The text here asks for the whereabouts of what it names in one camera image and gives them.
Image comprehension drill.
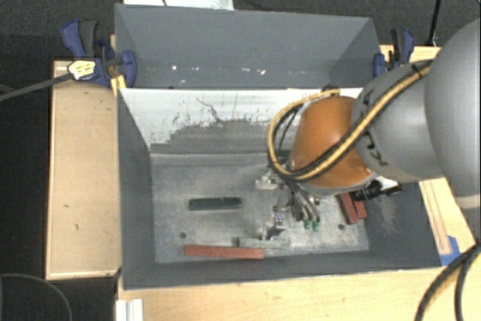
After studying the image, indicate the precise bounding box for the grey-green flat block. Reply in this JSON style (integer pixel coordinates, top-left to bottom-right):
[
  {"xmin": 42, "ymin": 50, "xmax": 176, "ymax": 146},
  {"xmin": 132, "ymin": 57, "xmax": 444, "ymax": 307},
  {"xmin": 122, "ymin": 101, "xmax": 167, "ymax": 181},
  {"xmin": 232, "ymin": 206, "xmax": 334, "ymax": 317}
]
[{"xmin": 236, "ymin": 236, "xmax": 291, "ymax": 250}]

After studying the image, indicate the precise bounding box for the long red-brown flat block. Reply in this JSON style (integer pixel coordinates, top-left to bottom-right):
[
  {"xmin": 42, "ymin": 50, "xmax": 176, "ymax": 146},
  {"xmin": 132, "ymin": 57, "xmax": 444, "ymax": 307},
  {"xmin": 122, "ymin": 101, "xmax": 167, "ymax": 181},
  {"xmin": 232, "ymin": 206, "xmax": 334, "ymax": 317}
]
[{"xmin": 183, "ymin": 244, "xmax": 266, "ymax": 261}]

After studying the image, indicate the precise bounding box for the dark green flat block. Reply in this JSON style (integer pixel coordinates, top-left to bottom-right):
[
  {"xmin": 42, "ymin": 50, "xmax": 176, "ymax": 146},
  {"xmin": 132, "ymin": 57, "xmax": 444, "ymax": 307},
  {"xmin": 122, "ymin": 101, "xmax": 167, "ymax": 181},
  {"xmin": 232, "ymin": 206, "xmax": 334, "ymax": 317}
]
[{"xmin": 187, "ymin": 197, "xmax": 243, "ymax": 212}]

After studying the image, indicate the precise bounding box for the grey metal bin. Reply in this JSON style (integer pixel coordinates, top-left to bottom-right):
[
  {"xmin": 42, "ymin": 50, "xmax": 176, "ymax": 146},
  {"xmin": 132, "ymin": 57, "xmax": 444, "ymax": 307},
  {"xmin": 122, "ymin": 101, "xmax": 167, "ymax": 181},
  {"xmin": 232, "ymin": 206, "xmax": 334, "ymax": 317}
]
[{"xmin": 113, "ymin": 3, "xmax": 443, "ymax": 291}]

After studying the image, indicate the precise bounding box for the pale wood flat board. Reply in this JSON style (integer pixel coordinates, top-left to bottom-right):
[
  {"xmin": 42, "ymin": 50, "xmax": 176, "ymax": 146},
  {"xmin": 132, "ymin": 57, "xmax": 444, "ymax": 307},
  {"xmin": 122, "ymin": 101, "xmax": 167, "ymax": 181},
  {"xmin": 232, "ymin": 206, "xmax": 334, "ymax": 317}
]
[{"xmin": 44, "ymin": 59, "xmax": 123, "ymax": 281}]

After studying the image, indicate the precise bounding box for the black cylinder on white bracket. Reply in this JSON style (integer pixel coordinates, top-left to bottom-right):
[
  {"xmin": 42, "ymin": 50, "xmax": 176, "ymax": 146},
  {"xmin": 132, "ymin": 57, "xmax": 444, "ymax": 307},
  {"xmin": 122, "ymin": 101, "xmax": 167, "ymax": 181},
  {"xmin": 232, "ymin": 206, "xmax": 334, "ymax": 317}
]
[{"xmin": 348, "ymin": 178, "xmax": 404, "ymax": 202}]

